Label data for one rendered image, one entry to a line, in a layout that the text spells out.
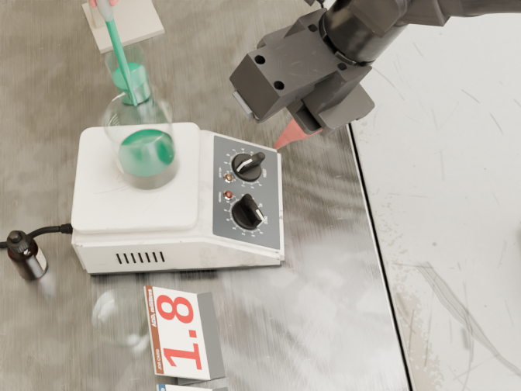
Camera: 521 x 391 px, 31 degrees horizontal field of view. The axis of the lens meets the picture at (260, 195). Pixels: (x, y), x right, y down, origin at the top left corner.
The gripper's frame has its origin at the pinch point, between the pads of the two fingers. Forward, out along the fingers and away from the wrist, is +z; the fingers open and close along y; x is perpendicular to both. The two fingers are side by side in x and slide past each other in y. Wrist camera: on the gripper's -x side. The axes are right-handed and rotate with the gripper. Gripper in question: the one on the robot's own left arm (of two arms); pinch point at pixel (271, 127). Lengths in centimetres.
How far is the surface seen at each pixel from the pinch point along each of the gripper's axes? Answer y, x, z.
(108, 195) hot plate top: -3.8, -12.8, 10.2
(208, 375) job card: 15.3, -13.4, 12.6
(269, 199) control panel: 4.6, 0.5, 7.2
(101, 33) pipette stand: -25.1, 5.3, 19.9
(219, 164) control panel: -1.1, -2.0, 7.3
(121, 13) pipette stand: -26.4, 8.7, 19.0
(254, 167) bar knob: 1.1, 1.2, 6.9
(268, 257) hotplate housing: 9.4, -3.4, 7.7
